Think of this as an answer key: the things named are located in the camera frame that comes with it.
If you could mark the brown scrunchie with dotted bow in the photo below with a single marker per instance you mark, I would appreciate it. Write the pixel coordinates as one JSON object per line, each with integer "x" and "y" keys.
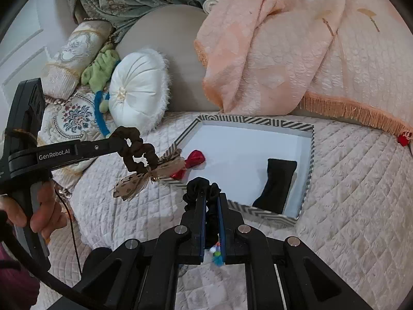
{"x": 135, "y": 158}

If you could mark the quilted beige bedspread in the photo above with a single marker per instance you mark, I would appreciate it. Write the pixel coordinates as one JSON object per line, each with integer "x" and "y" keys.
{"x": 338, "y": 200}

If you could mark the round white pillow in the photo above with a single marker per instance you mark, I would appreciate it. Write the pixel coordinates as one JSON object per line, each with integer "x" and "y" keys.
{"x": 138, "y": 84}

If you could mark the person's left forearm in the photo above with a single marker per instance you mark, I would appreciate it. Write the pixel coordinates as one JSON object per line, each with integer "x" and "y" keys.
{"x": 16, "y": 281}

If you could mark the beige padded headboard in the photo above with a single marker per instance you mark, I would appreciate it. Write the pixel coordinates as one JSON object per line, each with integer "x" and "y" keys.
{"x": 180, "y": 55}

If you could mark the red shiny bow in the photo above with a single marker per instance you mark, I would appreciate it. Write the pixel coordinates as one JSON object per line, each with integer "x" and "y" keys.
{"x": 195, "y": 158}

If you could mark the person's left hand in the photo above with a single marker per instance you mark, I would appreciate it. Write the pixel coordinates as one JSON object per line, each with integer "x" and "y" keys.
{"x": 48, "y": 216}

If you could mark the small red object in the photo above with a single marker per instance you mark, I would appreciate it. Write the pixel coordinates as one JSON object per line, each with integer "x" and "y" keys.
{"x": 403, "y": 140}

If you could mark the peach fringed blanket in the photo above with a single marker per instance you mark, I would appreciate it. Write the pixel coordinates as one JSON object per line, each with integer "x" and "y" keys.
{"x": 274, "y": 55}

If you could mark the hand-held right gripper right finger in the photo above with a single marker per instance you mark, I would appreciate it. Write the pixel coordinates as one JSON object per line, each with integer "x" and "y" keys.
{"x": 222, "y": 226}

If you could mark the white round ornament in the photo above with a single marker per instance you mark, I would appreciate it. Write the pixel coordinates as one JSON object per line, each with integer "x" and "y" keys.
{"x": 211, "y": 5}

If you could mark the embroidered bolster pillow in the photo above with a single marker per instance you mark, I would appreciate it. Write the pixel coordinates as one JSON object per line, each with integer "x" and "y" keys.
{"x": 74, "y": 51}

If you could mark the striped shallow box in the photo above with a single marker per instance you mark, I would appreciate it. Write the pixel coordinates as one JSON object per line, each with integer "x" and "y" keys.
{"x": 245, "y": 155}

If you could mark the floral embroidered cushion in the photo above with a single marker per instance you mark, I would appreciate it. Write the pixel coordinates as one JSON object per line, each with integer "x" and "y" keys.
{"x": 74, "y": 116}

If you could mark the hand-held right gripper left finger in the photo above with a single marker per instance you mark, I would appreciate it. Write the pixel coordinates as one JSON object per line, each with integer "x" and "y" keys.
{"x": 201, "y": 226}

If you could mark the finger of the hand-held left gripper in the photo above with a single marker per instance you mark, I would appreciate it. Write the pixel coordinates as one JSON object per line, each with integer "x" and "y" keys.
{"x": 100, "y": 148}

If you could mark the black velvet pad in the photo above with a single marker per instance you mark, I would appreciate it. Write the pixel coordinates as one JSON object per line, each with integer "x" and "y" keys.
{"x": 274, "y": 184}

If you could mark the green and blue plush toy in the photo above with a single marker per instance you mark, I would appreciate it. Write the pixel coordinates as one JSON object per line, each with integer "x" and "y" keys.
{"x": 100, "y": 71}

